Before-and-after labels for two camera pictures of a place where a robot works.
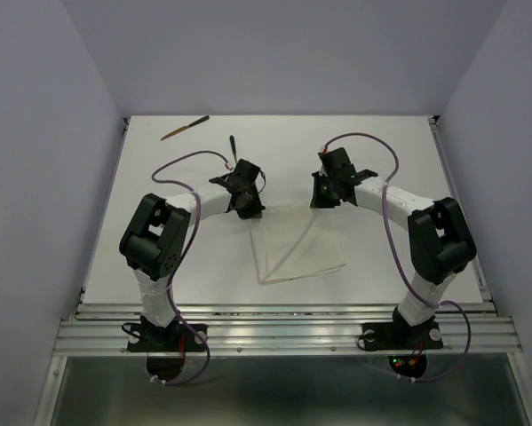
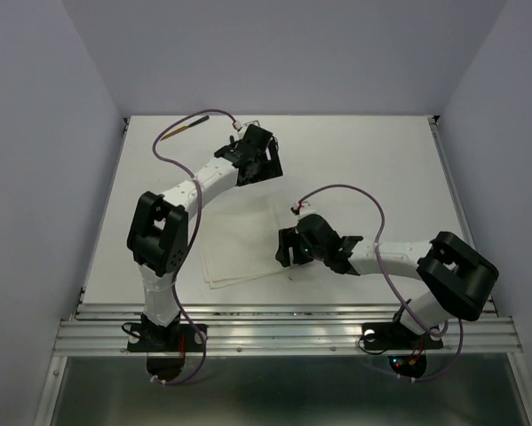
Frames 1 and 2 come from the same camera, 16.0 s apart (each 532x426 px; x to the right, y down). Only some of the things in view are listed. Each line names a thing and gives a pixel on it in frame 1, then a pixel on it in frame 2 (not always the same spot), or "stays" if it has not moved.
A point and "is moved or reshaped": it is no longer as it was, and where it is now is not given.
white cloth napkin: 296,244 is moved or reshaped
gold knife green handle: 201,121 stays
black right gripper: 317,201 to 286,238
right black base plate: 401,336 stays
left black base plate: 165,338 stays
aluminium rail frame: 469,330 stays
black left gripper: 253,212 to 271,168
